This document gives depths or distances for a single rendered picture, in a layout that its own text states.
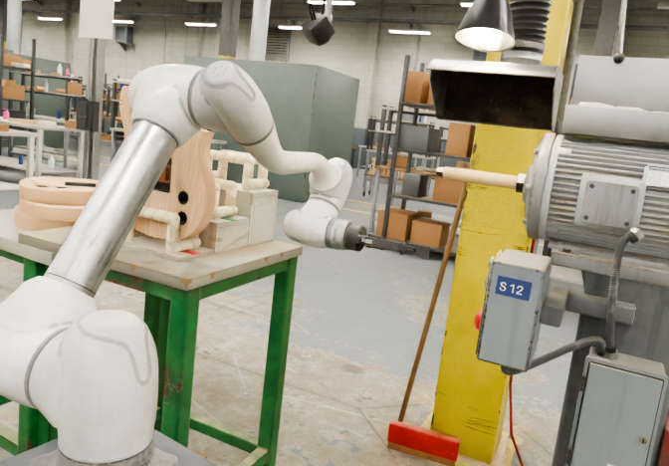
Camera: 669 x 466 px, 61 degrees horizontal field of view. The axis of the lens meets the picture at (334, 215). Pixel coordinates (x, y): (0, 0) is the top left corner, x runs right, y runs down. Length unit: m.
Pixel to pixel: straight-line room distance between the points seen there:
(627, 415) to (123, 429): 0.95
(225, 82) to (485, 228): 1.44
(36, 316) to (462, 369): 1.80
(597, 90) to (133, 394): 1.19
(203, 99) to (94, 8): 1.81
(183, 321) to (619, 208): 1.02
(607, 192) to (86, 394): 1.04
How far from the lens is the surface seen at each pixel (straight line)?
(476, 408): 2.56
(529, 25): 1.51
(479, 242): 2.37
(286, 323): 1.92
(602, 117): 1.35
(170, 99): 1.27
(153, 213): 1.63
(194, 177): 1.56
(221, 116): 1.23
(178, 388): 1.54
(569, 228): 1.35
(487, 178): 1.43
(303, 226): 1.64
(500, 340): 1.14
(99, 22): 2.97
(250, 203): 1.78
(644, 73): 1.51
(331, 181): 1.66
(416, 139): 6.44
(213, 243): 1.68
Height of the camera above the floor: 1.33
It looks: 9 degrees down
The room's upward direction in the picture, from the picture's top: 7 degrees clockwise
